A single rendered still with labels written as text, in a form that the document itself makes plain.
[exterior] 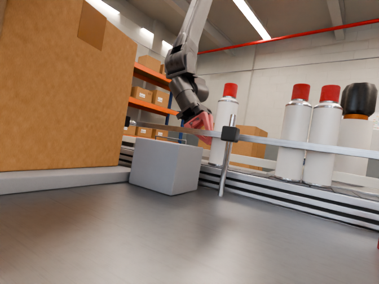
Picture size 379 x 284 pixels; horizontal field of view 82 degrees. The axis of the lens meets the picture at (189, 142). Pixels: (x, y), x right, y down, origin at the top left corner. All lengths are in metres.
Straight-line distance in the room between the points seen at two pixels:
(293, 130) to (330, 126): 0.07
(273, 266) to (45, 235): 0.19
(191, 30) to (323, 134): 0.44
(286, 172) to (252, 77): 5.44
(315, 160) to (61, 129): 0.46
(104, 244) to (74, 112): 0.25
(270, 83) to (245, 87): 0.60
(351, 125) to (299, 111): 0.30
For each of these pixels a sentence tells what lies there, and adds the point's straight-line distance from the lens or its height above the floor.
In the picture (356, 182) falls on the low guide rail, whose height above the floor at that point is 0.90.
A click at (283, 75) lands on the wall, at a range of 5.60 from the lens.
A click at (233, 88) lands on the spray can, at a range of 0.55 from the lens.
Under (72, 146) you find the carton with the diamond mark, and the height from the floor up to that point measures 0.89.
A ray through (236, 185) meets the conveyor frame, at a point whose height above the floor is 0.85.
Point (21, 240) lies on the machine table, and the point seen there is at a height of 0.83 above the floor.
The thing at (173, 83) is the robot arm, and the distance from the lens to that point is 0.61.
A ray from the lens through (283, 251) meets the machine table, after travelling 0.27.
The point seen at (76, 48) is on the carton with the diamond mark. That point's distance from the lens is 0.41.
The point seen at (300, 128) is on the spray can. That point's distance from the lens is 0.49.
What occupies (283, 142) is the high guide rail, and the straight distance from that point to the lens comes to 0.47.
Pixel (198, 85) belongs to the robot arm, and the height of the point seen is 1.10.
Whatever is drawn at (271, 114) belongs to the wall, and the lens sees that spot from 5.41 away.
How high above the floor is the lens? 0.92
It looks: level
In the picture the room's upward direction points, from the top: 9 degrees clockwise
